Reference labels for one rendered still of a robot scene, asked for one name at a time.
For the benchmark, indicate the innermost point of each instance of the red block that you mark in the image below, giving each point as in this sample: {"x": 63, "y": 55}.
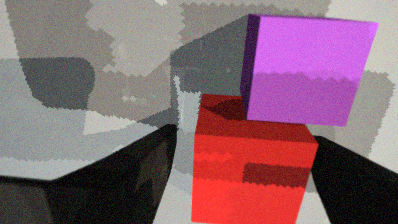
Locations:
{"x": 248, "y": 171}

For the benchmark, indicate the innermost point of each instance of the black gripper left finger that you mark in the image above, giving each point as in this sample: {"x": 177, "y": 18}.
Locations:
{"x": 125, "y": 187}

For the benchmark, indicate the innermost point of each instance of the purple block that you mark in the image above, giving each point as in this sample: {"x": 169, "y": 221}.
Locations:
{"x": 303, "y": 69}

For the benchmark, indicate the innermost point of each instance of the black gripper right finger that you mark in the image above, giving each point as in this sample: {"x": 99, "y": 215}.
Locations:
{"x": 352, "y": 188}

